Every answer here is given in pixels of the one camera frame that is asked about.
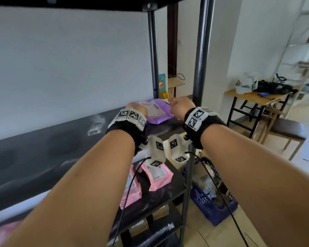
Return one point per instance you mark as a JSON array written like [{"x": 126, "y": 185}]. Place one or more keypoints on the small yellow object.
[{"x": 164, "y": 95}]

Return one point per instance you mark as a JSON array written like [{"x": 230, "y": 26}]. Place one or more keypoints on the wooden chair with grey seat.
[{"x": 288, "y": 128}]

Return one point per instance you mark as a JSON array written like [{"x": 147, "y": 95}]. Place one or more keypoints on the group of brown cardboard boxes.
[{"x": 161, "y": 212}]

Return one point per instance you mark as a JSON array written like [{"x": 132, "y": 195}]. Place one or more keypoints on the person's left forearm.
[{"x": 74, "y": 192}]

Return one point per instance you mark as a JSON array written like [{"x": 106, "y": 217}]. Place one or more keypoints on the person's right forearm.
[{"x": 262, "y": 182}]

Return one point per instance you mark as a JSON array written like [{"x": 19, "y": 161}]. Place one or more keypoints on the black gear pile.
[{"x": 275, "y": 87}]

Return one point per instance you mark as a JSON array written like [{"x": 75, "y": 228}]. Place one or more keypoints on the purple plastic package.
[{"x": 154, "y": 110}]

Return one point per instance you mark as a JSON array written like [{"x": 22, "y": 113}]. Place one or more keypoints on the wooden desk with black legs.
[{"x": 249, "y": 96}]

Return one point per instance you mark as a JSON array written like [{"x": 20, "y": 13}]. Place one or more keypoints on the white plastic bag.
[{"x": 244, "y": 88}]

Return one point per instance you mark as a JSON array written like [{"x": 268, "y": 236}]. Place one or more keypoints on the dark metal shelf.
[{"x": 67, "y": 151}]

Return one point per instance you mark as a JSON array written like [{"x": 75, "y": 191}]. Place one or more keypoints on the small wooden table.
[{"x": 175, "y": 83}]

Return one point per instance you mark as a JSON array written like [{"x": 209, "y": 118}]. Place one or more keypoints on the blue plastic crate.
[{"x": 208, "y": 210}]

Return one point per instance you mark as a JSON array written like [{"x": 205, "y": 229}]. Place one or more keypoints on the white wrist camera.
[{"x": 155, "y": 149}]

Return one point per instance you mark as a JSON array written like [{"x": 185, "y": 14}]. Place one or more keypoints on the small blue object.
[{"x": 263, "y": 94}]

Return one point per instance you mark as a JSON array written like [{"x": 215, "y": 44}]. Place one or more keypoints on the white marker cube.
[{"x": 179, "y": 149}]

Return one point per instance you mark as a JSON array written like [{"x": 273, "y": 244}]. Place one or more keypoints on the person's right hand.
[{"x": 182, "y": 106}]

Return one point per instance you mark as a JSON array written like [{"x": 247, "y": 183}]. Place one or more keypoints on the colourful printed box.
[{"x": 162, "y": 83}]

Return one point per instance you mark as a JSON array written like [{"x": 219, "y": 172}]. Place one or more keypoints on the person's left hand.
[{"x": 139, "y": 106}]

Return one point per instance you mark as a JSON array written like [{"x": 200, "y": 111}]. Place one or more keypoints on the black marker wristband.
[
  {"x": 206, "y": 126},
  {"x": 128, "y": 128}
]

